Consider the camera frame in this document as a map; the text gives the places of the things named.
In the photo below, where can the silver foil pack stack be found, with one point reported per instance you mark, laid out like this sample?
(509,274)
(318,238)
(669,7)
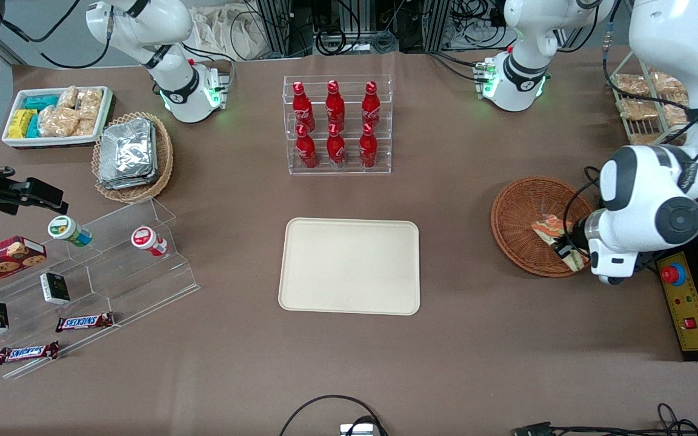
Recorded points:
(128,154)

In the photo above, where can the clear acrylic bottle rack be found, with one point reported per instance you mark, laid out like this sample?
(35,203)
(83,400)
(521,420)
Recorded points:
(349,171)

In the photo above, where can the red lid yogurt cup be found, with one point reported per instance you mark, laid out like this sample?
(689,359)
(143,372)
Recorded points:
(146,239)

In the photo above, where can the clear bag rice crackers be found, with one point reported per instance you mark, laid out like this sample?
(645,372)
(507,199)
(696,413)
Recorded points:
(68,97)
(85,127)
(58,121)
(89,103)

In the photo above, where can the white cloth bag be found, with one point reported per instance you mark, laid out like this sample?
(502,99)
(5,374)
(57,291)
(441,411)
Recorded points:
(228,33)

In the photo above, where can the triangular sandwich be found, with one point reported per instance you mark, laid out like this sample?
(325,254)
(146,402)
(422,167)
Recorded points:
(549,230)

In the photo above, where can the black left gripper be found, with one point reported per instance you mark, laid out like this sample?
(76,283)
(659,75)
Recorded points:
(577,234)

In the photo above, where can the brown snickers bar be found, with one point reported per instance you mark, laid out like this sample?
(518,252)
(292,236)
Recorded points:
(26,352)
(84,322)

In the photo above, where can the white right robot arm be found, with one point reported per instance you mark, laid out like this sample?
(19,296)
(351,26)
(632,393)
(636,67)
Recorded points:
(170,75)

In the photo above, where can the clear acrylic stepped display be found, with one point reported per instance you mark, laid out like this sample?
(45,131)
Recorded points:
(125,284)

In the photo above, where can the beige plastic serving tray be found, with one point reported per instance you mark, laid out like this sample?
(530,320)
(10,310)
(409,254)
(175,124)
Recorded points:
(349,266)

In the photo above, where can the red cola bottle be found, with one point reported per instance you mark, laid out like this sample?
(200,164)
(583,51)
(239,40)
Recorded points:
(306,151)
(335,106)
(368,149)
(335,150)
(371,106)
(303,108)

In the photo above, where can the yellow snack pack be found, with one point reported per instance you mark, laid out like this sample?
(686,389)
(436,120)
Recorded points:
(20,123)

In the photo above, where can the clear bag fried snacks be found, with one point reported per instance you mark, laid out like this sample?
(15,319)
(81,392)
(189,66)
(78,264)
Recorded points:
(646,138)
(637,110)
(670,85)
(631,85)
(675,115)

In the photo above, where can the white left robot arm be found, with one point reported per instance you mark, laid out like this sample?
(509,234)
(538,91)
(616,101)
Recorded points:
(646,200)

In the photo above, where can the brown round wicker basket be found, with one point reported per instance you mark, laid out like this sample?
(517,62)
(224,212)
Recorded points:
(521,254)

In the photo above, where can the teal snack pack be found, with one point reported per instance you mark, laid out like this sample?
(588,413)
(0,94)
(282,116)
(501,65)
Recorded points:
(40,102)
(34,127)

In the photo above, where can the aluminium frame post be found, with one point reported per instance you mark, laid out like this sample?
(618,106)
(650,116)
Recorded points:
(437,24)
(276,27)

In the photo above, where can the white rectangular snack tray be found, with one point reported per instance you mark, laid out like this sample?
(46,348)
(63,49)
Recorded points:
(52,142)

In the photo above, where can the red cookie box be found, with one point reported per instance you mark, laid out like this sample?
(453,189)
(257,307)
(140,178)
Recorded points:
(0,261)

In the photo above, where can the green lid yogurt cup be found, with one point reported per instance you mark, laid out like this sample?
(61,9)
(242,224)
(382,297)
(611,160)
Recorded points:
(67,230)

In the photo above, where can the tan oval wicker basket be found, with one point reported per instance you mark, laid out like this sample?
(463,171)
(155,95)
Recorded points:
(164,163)

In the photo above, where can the black yellow control box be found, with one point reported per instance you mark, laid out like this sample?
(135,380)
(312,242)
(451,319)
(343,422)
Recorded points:
(688,309)

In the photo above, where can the small silver device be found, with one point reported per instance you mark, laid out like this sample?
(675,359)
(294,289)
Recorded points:
(358,430)

